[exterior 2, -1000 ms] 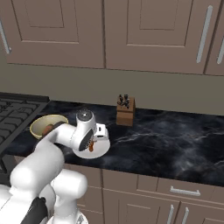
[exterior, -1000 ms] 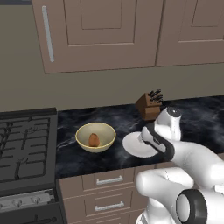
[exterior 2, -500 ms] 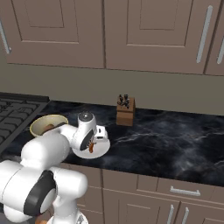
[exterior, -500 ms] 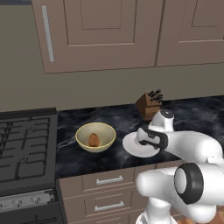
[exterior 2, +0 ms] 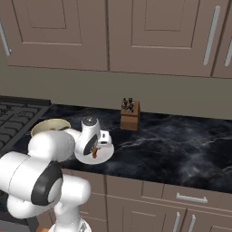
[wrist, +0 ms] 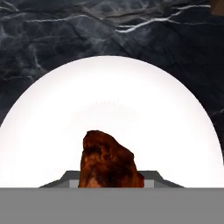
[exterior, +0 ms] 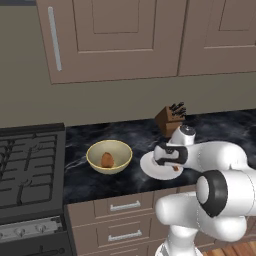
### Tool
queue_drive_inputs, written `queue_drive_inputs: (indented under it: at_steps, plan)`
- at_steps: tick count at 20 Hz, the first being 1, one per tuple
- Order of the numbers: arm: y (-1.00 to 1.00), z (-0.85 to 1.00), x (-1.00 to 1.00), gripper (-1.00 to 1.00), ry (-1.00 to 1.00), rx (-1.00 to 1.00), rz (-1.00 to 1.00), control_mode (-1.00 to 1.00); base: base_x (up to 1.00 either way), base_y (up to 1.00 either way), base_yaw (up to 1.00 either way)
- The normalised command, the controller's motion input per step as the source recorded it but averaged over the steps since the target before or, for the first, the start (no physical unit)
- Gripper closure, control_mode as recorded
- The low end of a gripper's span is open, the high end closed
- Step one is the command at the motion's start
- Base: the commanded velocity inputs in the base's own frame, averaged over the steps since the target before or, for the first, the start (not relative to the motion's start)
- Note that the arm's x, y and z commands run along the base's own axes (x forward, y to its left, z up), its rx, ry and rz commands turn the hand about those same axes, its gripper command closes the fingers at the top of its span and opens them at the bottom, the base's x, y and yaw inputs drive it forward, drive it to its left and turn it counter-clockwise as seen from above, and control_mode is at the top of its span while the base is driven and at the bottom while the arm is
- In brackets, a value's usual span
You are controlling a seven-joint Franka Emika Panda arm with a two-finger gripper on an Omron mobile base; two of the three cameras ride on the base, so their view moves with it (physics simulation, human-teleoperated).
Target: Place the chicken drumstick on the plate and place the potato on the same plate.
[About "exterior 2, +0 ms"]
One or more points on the black hob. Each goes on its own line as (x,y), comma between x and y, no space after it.
(18,120)

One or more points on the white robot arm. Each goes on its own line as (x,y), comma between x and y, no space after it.
(45,169)

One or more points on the brown wall cupboard door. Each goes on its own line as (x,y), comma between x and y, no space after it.
(54,33)
(224,68)
(163,36)

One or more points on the brown drawer front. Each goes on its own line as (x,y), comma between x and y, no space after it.
(123,185)
(169,193)

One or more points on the white round plate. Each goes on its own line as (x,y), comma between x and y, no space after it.
(102,156)

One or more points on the brown wooden knife block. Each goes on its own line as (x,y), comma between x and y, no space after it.
(130,120)

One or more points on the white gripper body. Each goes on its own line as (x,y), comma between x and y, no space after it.
(105,147)

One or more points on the yellow bowl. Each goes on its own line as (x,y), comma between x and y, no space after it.
(45,124)

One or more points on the brown chicken drumstick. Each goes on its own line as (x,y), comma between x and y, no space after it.
(95,152)

